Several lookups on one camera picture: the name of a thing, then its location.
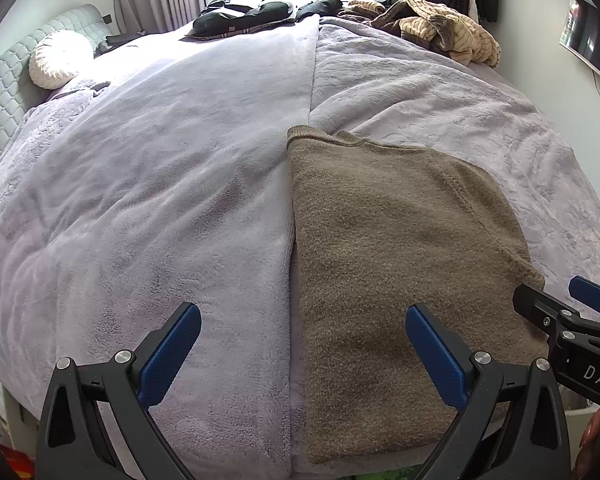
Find round white pillow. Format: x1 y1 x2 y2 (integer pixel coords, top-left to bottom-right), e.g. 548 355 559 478
29 30 95 91

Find wall television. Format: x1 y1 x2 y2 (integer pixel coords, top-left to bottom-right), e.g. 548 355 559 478
559 0 600 86

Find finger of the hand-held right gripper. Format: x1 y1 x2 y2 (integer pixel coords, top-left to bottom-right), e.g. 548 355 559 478
512 284 583 342
568 275 600 320

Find brown knit sweater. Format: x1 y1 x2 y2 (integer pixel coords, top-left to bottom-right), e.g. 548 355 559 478
286 125 551 466

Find black jacket with plaid lining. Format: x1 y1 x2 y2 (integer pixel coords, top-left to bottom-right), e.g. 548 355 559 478
186 0 297 41

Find beige striped fleece garment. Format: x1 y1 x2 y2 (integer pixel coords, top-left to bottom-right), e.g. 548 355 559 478
340 0 502 68

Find textured lavender bedspread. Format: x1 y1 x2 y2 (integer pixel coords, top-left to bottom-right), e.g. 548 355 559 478
0 15 600 476

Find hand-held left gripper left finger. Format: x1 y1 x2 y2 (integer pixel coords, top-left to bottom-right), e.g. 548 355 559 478
34 301 202 480

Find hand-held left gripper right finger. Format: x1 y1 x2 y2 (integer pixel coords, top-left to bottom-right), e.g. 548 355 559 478
405 302 573 480

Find dark flat item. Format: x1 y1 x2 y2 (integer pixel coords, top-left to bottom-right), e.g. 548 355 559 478
94 32 146 58

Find smooth lavender fleece blanket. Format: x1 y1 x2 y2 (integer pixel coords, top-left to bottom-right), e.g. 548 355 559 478
0 22 321 480

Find quilted grey headboard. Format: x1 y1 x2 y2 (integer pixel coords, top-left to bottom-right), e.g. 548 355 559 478
0 4 112 181

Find colourful packets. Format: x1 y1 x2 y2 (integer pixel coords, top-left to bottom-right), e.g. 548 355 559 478
0 360 36 480

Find small black garment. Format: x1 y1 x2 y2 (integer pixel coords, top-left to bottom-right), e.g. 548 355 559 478
295 0 343 23

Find person's right hand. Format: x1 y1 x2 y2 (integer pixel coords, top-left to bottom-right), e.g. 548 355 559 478
574 406 600 480

